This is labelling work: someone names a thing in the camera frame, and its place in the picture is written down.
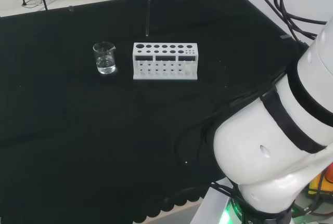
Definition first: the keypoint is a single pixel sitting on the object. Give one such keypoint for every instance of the white test tube rack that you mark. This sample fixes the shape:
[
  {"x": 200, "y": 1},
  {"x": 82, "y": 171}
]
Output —
[{"x": 164, "y": 52}]

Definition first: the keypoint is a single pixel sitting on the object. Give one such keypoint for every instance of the black bench cloth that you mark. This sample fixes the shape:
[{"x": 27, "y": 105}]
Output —
[{"x": 78, "y": 130}]

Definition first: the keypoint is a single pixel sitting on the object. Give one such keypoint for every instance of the clear glass beaker with water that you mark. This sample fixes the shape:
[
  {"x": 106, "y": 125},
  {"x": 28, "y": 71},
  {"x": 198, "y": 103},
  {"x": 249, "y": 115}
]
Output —
[{"x": 105, "y": 63}]

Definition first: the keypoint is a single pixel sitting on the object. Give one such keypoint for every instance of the yellow stop button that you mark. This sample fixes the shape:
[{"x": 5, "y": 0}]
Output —
[{"x": 323, "y": 179}]

